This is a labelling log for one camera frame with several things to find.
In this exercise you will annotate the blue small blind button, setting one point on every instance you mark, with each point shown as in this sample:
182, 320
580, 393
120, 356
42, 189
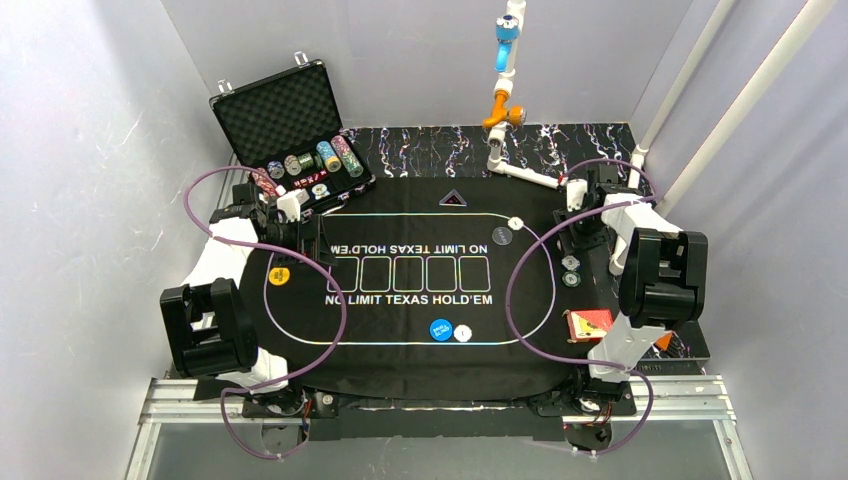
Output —
441, 330

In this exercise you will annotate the black poker table mat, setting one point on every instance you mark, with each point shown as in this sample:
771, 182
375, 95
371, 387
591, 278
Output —
414, 250

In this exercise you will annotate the yellow big blind button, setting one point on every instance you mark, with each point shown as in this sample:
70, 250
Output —
279, 276

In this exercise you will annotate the orange black small tool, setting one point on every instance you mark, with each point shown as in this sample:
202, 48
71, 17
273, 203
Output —
664, 346

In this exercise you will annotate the white pvc pipe frame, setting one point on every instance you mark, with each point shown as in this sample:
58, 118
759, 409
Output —
603, 78

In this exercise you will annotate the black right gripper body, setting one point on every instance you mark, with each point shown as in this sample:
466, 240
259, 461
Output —
577, 221

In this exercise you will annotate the white grey poker chip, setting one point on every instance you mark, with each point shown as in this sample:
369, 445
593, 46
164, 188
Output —
462, 333
515, 223

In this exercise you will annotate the clear dealer button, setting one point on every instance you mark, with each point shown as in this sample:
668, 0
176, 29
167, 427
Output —
502, 236

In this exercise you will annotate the black aluminium chip case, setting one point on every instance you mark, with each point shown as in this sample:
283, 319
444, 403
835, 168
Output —
276, 122

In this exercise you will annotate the red poker chip stack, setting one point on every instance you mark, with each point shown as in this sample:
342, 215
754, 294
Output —
262, 179

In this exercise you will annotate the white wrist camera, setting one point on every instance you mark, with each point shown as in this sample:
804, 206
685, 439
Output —
575, 191
290, 204

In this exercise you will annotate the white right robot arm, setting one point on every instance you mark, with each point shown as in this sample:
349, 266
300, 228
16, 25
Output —
661, 268

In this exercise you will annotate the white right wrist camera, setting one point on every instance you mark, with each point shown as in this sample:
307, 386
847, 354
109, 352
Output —
575, 191

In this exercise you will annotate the blue chip stack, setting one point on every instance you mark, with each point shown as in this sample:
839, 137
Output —
329, 157

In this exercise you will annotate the pink green chip stack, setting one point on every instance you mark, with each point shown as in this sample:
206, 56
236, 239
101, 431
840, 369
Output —
347, 156

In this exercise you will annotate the red playing card box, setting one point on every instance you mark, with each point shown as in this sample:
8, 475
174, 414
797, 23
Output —
588, 325

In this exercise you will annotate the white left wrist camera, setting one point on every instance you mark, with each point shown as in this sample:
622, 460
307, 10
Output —
290, 204

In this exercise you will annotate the green poker chip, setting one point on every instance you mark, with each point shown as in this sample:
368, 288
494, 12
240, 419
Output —
571, 279

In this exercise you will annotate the white blue poker chip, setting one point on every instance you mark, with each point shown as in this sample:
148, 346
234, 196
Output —
571, 263

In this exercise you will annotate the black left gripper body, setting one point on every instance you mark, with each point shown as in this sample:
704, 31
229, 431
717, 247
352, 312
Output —
303, 234

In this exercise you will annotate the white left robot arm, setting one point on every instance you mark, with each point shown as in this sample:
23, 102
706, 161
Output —
210, 332

